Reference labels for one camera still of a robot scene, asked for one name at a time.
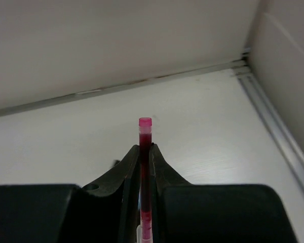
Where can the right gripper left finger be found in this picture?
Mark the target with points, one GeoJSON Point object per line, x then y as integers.
{"type": "Point", "coordinates": [104, 210]}

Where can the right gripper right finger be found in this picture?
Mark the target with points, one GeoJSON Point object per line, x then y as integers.
{"type": "Point", "coordinates": [185, 212]}

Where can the maroon pen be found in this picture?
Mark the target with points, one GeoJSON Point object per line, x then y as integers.
{"type": "Point", "coordinates": [145, 137]}

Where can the aluminium rail right side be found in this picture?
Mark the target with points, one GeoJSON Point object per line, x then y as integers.
{"type": "Point", "coordinates": [277, 129]}

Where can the aluminium rail back edge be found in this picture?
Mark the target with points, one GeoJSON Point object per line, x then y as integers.
{"type": "Point", "coordinates": [117, 88]}

